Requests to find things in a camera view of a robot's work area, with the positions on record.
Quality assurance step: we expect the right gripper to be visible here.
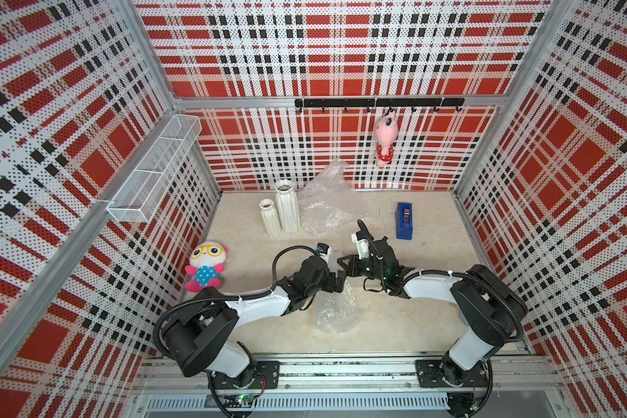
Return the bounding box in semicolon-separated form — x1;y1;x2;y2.
336;254;386;282

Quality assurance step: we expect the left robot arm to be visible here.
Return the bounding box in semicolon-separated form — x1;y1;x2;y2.
153;243;347;388

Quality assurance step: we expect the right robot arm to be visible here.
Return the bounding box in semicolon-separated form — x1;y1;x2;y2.
338;219;529;373

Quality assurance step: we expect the crumpled bubble wrap pile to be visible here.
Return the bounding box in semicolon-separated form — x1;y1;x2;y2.
297;160;370;236

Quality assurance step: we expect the blue box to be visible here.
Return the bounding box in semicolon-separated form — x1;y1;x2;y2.
395;202;414;240

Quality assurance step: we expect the short white ribbed vase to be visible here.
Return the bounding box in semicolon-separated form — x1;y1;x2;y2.
259;199;282;238

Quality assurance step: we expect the tall white ribbed vase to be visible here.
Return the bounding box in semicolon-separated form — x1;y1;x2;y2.
275;179;301;233

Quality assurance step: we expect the owl plush toy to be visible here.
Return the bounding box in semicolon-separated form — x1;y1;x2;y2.
185;240;228;294

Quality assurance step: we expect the pink hanging plush toy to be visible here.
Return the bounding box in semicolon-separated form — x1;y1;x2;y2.
374;111;399;167

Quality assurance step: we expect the black hook rail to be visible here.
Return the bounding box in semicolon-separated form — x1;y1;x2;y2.
294;98;465;110

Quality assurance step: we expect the clear wall shelf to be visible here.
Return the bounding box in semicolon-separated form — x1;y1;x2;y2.
107;114;201;223

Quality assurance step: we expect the metal base rail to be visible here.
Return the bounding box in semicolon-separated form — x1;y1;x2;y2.
127;352;574;417

